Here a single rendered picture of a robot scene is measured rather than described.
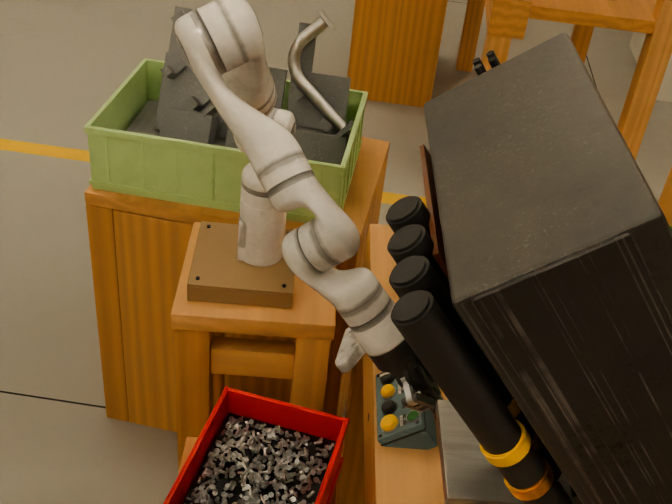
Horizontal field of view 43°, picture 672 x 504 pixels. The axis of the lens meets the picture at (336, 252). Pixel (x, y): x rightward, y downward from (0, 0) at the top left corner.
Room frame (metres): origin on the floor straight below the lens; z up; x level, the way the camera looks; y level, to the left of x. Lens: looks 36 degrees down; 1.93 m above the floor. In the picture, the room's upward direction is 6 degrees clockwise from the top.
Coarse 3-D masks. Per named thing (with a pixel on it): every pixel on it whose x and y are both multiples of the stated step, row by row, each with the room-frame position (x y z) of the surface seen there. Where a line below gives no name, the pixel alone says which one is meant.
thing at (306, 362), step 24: (192, 336) 1.25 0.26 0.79; (216, 336) 1.49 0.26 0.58; (192, 360) 1.25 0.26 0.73; (216, 360) 1.26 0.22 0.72; (240, 360) 1.27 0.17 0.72; (264, 360) 1.27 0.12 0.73; (288, 360) 1.27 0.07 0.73; (312, 360) 1.26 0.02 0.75; (192, 384) 1.25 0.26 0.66; (216, 384) 1.49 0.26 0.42; (312, 384) 1.26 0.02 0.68; (192, 408) 1.25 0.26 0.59; (312, 408) 1.26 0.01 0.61; (192, 432) 1.25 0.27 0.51
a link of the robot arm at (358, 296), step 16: (288, 240) 0.92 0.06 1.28; (288, 256) 0.91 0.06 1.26; (304, 256) 0.90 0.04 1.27; (304, 272) 0.90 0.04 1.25; (320, 272) 0.91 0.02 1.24; (336, 272) 0.94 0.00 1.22; (352, 272) 0.93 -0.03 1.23; (368, 272) 0.92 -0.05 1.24; (320, 288) 0.89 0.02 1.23; (336, 288) 0.90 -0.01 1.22; (352, 288) 0.89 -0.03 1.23; (368, 288) 0.90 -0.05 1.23; (336, 304) 0.89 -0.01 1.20; (352, 304) 0.88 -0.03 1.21; (368, 304) 0.89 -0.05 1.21; (384, 304) 0.90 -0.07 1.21; (352, 320) 0.88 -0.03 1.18; (368, 320) 0.88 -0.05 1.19
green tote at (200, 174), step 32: (160, 64) 2.13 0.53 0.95; (128, 96) 1.99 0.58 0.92; (288, 96) 2.10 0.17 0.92; (352, 96) 2.08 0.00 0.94; (96, 128) 1.73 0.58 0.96; (352, 128) 1.87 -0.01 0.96; (96, 160) 1.73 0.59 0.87; (128, 160) 1.73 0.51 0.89; (160, 160) 1.72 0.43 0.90; (192, 160) 1.71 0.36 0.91; (224, 160) 1.70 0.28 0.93; (352, 160) 1.88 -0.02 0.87; (128, 192) 1.73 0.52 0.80; (160, 192) 1.71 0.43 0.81; (192, 192) 1.71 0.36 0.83; (224, 192) 1.70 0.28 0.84
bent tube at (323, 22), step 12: (324, 12) 2.01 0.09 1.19; (312, 24) 1.98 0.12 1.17; (324, 24) 1.97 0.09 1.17; (300, 36) 1.97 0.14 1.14; (312, 36) 1.97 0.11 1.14; (300, 48) 1.96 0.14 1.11; (288, 60) 1.96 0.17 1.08; (300, 72) 1.94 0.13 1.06; (300, 84) 1.93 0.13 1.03; (312, 96) 1.92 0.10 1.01; (324, 108) 1.91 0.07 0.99; (336, 120) 1.90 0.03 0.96
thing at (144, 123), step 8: (152, 104) 2.10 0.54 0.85; (144, 112) 2.04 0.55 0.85; (152, 112) 2.05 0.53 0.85; (136, 120) 2.00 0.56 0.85; (144, 120) 2.00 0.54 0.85; (152, 120) 2.00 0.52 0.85; (128, 128) 1.95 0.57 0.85; (136, 128) 1.95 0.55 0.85; (144, 128) 1.96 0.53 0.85; (152, 128) 1.96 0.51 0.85; (216, 136) 1.96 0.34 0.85; (216, 144) 1.91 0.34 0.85; (224, 144) 1.92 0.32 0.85
